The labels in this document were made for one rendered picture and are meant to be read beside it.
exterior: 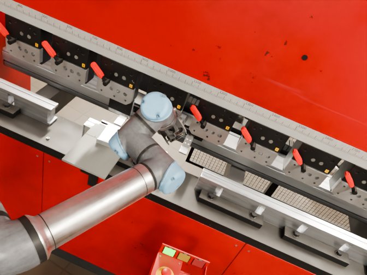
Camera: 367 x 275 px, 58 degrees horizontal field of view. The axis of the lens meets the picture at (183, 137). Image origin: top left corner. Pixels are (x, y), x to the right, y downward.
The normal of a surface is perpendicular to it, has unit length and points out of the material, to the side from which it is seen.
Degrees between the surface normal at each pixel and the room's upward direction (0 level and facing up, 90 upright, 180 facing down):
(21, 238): 19
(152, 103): 45
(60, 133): 0
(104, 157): 0
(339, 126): 90
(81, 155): 0
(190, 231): 90
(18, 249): 37
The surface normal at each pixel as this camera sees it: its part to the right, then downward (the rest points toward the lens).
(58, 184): -0.28, 0.56
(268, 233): 0.29, -0.73
